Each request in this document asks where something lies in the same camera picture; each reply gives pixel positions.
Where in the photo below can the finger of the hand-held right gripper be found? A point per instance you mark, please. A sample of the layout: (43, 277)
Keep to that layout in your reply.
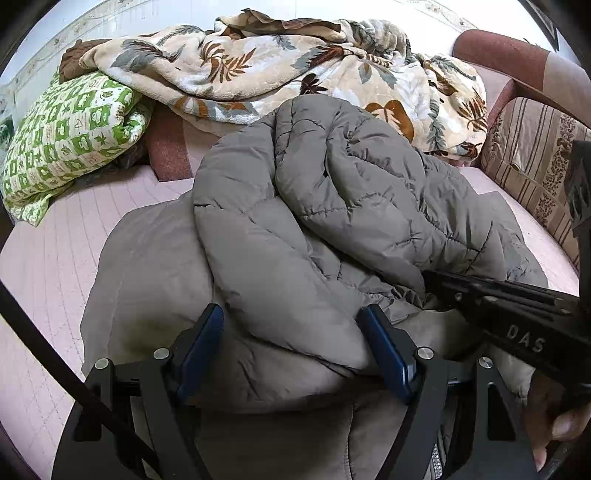
(461, 288)

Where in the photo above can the green white patterned pillow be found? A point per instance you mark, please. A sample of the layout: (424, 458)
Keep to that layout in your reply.
(69, 134)

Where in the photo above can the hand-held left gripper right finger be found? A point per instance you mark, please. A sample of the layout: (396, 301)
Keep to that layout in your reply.
(385, 355)

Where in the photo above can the pink brown sofa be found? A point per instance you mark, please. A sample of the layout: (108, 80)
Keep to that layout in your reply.
(498, 50)

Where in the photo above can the leaf print fleece blanket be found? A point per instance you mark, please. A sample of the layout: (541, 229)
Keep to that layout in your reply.
(258, 69)

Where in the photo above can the striped floral sofa cushion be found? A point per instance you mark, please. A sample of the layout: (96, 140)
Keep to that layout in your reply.
(531, 147)

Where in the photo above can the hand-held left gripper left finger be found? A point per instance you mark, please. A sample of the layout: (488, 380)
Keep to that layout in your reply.
(201, 350)

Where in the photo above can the person's right hand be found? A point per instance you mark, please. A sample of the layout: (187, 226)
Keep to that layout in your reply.
(568, 424)

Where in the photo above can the grey puffer jacket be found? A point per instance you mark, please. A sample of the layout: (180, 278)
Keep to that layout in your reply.
(300, 230)

